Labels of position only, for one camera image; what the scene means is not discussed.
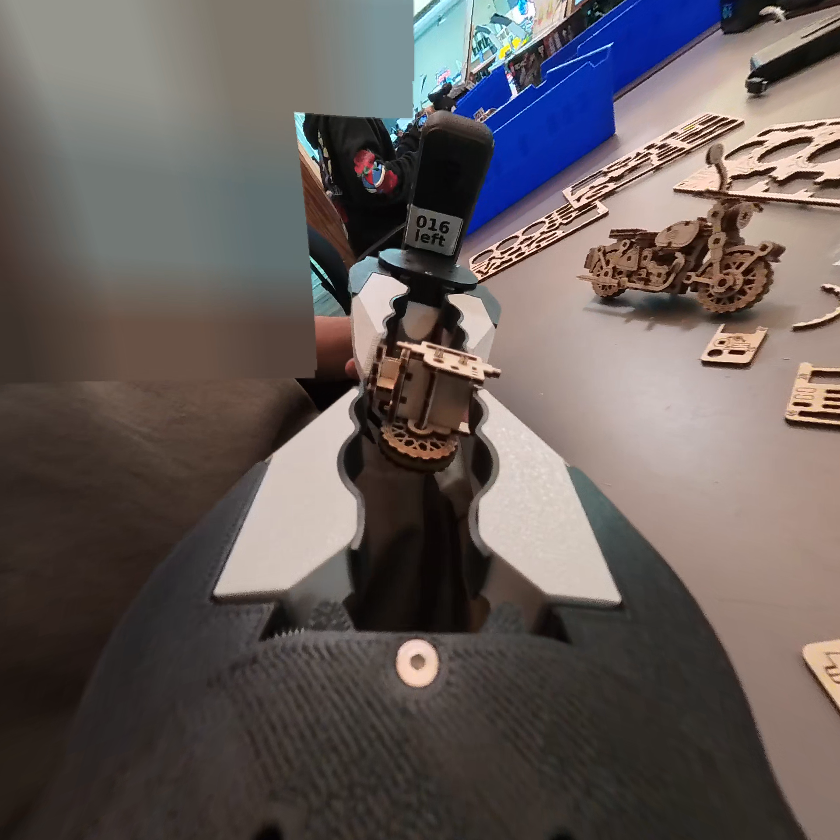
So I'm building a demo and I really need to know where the wooden sheet with narrow slots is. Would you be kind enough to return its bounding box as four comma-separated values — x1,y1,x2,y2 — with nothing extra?
563,113,746,210

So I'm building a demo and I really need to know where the person's left forearm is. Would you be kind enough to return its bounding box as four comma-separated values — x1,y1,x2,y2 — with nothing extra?
315,316,361,383

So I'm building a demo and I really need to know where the wooden motorcycle model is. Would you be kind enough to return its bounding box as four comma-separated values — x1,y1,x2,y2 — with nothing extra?
577,144,786,316

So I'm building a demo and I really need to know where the cluttered background shelf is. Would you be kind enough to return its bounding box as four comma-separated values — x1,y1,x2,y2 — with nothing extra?
413,0,592,126

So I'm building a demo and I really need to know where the wooden sheet with square holes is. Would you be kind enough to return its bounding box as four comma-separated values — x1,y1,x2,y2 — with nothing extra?
802,640,840,707

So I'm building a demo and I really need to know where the long black device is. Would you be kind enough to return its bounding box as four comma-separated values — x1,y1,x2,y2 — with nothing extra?
745,13,840,98

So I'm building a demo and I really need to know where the slotted wooden part card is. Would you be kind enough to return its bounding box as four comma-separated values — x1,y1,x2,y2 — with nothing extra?
785,362,840,429

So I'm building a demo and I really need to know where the wooden sidecar model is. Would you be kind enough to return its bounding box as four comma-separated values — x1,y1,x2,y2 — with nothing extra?
363,340,503,472

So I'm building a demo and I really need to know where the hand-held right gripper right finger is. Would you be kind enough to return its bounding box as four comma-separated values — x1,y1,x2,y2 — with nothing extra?
459,392,623,631

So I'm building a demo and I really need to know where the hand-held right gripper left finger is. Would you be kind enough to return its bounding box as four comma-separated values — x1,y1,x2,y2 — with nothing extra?
211,386,382,629

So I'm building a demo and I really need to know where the small wooden part card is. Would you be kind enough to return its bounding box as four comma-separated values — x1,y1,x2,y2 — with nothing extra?
700,323,769,368

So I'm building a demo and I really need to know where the black office chair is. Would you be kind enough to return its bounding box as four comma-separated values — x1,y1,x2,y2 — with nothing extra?
308,230,353,316

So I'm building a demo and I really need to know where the blue plastic bin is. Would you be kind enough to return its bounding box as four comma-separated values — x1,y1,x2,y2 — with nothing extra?
453,42,616,238

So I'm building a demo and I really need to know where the dark grey desk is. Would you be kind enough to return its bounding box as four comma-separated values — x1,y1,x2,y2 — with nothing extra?
459,13,840,840

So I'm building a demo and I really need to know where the curved wooden piece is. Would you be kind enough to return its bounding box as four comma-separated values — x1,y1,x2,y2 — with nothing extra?
792,283,840,331

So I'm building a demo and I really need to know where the wooden sheet with round holes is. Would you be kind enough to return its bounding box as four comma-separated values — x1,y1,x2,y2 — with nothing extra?
469,200,610,284

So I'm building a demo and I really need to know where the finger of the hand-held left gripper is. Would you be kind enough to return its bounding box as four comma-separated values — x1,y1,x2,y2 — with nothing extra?
449,289,500,378
348,264,411,396

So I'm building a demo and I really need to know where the wooden sheet with large cutouts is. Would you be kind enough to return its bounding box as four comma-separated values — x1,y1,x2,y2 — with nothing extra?
674,118,840,210

